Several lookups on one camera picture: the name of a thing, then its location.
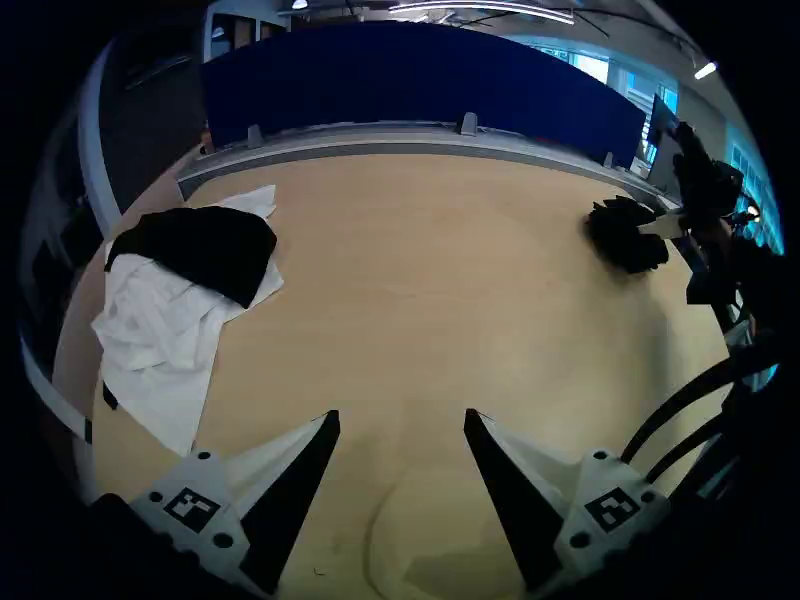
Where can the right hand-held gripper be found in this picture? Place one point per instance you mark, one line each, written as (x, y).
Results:
(706, 175)

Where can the black monitor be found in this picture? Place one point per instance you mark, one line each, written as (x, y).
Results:
(661, 119)

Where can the heap of white towels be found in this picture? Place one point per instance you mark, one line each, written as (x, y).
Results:
(156, 337)

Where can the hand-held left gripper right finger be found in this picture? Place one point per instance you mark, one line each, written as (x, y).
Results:
(594, 494)

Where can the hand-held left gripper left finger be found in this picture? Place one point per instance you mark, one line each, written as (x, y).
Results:
(206, 478)

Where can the blue desk screen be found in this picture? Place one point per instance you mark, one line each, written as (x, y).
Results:
(400, 81)

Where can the black towel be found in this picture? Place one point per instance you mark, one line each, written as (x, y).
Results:
(625, 237)
(206, 247)

